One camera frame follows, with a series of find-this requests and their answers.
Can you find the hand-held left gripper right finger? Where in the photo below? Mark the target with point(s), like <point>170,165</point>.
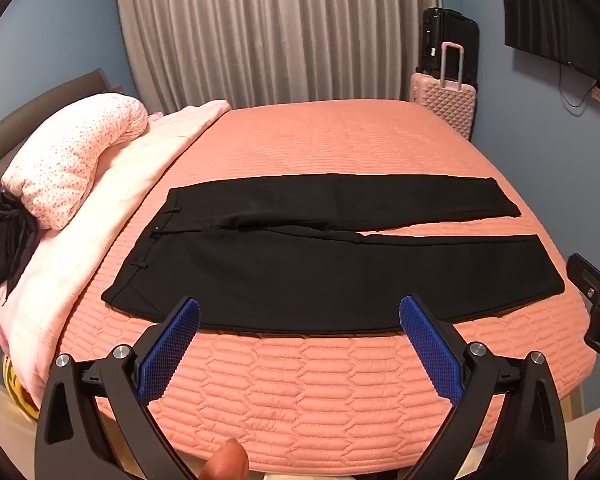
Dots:
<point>427,350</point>

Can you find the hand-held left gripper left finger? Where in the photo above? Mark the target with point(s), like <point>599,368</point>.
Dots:
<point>172,355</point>

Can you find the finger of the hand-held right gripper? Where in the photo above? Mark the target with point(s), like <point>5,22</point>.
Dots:
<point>582,272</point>

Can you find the black pants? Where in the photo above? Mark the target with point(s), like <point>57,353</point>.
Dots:
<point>300,270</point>

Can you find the person's left hand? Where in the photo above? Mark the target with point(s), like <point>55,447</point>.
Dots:
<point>225,462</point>

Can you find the yellow object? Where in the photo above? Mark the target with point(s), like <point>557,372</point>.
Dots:
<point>17,390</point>

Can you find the light pink blanket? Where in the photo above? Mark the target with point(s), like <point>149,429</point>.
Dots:
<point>90,210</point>

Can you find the black cloth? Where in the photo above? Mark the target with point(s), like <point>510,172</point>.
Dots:
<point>5,240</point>

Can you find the pink floral pillow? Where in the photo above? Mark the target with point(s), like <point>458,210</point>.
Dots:
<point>75,160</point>

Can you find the pink suitcase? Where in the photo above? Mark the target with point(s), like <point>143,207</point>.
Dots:
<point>445,102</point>

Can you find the bed with pink quilted cover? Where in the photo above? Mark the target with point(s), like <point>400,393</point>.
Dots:
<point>330,150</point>

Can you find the black suitcase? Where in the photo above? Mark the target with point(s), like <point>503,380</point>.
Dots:
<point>447,35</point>

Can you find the grey headboard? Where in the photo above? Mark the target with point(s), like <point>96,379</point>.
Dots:
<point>50,102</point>

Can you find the grey pleated curtain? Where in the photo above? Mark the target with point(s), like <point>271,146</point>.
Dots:
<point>280,25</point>

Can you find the wall-mounted television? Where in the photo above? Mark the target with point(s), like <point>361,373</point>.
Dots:
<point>565,5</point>

